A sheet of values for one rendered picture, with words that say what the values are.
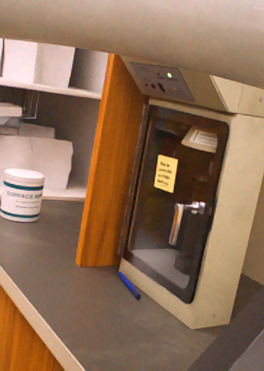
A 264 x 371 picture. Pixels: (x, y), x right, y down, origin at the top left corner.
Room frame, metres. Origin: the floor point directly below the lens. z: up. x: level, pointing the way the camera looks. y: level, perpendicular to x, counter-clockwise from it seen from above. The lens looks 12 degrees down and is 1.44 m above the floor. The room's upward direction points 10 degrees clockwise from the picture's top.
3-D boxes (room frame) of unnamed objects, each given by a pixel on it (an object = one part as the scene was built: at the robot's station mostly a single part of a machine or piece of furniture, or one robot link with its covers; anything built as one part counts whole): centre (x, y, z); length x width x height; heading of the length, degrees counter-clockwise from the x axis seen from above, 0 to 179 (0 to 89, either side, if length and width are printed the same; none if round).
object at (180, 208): (1.06, -0.11, 1.17); 0.05 x 0.03 x 0.10; 124
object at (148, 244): (1.17, -0.08, 1.19); 0.30 x 0.01 x 0.40; 34
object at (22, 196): (1.65, 0.37, 1.02); 0.13 x 0.13 x 0.15
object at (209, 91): (1.14, -0.03, 1.46); 0.32 x 0.12 x 0.10; 34
